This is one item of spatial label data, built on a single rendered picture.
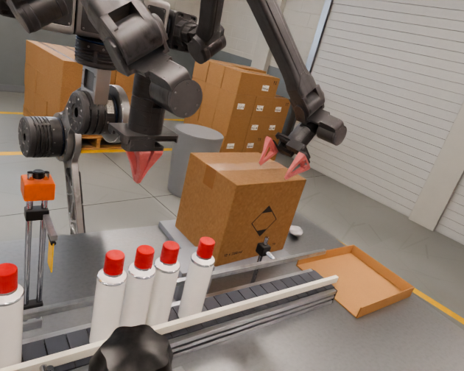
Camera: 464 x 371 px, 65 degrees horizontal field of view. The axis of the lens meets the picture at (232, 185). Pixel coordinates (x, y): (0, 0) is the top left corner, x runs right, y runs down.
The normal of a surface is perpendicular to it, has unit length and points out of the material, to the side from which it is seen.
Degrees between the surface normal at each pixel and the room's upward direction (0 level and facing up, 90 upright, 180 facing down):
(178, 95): 90
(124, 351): 0
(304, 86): 75
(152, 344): 0
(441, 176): 90
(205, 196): 90
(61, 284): 0
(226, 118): 90
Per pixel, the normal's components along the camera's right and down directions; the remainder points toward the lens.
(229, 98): -0.69, 0.11
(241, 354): 0.24, -0.90
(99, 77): 0.65, 0.43
